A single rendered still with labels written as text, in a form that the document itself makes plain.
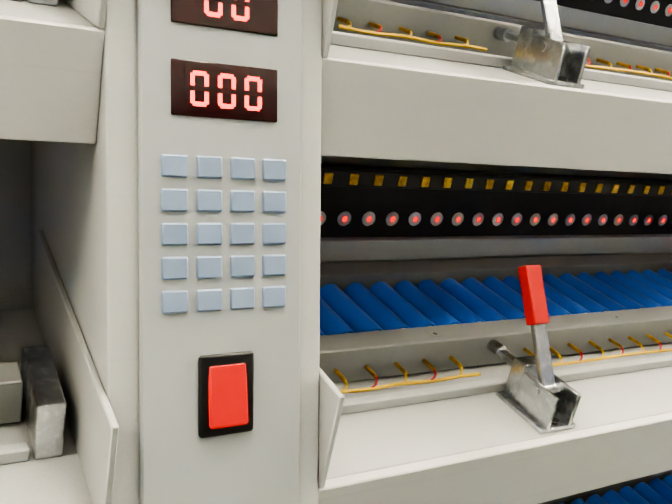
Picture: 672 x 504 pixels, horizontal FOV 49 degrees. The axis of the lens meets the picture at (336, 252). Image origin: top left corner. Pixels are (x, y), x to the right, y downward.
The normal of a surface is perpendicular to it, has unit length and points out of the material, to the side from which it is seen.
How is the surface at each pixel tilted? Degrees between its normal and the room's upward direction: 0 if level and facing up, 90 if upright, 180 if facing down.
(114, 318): 90
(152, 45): 90
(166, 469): 90
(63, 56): 111
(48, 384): 21
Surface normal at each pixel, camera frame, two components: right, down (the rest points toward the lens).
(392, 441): 0.19, -0.91
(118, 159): 0.50, 0.05
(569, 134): 0.46, 0.40
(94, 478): -0.87, 0.02
